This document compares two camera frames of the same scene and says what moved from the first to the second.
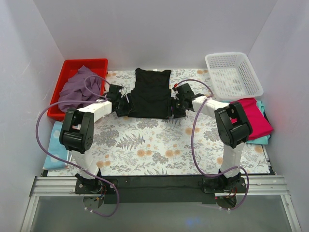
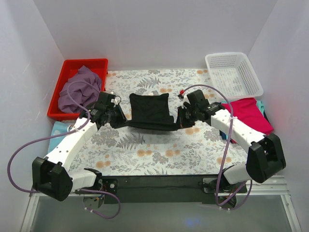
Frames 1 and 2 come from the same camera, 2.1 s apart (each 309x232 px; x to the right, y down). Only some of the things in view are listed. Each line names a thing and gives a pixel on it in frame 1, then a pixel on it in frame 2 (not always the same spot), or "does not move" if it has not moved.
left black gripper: [124, 106] -> [119, 116]
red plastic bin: [99, 66] does not move
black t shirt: [151, 96] -> [151, 112]
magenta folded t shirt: [260, 124] does not move
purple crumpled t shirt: [85, 84] does not move
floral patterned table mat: [185, 146] does not move
